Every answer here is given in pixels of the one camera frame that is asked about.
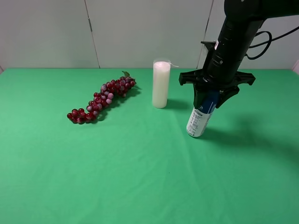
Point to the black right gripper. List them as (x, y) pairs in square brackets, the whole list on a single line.
[(203, 82)]

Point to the blue and white yogurt bottle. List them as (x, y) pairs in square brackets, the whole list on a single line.
[(199, 118)]

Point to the tall white candle in glass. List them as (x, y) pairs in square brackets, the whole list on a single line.
[(161, 78)]

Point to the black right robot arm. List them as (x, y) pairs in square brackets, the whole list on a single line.
[(241, 25)]

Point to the bunch of red grapes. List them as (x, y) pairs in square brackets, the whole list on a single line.
[(108, 92)]

